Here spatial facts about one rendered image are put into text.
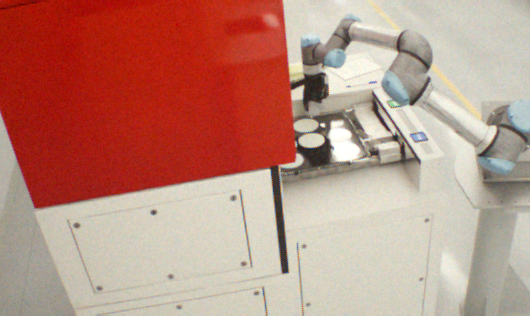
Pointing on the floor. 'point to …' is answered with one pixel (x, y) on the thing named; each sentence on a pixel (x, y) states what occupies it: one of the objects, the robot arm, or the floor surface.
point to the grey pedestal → (499, 273)
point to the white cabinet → (370, 264)
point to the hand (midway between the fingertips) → (310, 115)
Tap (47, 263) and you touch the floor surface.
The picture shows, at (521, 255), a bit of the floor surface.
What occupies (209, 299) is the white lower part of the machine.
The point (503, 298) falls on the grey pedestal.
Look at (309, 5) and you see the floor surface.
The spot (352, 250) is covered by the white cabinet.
